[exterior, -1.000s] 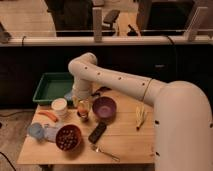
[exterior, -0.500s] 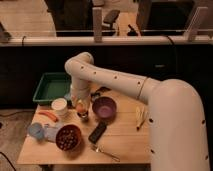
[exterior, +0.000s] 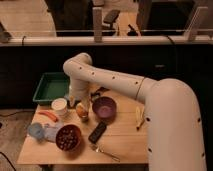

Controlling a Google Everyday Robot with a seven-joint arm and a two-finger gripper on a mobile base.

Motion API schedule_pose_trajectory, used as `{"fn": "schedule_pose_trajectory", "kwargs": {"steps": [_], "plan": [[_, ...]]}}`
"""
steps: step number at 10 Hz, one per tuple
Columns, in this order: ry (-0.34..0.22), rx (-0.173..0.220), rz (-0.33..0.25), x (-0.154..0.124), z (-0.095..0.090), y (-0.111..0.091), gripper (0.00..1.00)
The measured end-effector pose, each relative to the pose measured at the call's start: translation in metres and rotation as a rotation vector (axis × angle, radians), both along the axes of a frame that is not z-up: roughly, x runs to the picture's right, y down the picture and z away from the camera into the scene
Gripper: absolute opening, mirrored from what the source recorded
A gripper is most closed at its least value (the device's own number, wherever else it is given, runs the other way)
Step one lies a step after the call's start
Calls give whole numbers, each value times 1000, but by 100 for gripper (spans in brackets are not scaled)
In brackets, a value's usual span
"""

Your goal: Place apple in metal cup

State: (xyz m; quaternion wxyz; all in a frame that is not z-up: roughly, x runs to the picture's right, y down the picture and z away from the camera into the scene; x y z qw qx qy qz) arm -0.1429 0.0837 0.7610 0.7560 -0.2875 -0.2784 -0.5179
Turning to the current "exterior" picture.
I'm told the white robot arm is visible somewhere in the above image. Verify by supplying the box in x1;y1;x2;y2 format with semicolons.
63;53;207;171

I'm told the small metal cup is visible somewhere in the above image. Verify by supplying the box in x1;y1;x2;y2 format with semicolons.
80;115;89;122

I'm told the white paper cup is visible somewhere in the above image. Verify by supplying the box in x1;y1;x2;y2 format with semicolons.
51;98;67;117

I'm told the purple bowl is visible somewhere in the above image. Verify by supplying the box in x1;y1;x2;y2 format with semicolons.
92;96;117;119

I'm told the black remote control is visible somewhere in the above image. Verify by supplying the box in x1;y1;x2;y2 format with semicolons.
88;122;107;144

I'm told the wooden table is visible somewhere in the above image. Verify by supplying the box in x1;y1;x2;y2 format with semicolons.
17;90;148;165

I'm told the orange carrot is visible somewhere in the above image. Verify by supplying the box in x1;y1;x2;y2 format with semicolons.
38;111;58;122

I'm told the green plastic tray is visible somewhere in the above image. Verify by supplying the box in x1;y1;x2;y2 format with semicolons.
33;72;69;105

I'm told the red bowl with beans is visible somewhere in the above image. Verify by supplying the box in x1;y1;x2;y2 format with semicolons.
56;124;82;151

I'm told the metal fork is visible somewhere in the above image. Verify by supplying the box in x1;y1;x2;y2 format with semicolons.
90;144;120;162

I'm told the clear plastic bag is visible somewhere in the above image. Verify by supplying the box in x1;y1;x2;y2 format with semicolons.
44;122;63;142

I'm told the yellow banana peel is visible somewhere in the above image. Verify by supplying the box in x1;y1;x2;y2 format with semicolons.
135;107;145;130

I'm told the black office chair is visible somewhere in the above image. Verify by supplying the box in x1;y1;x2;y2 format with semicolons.
102;9;120;36

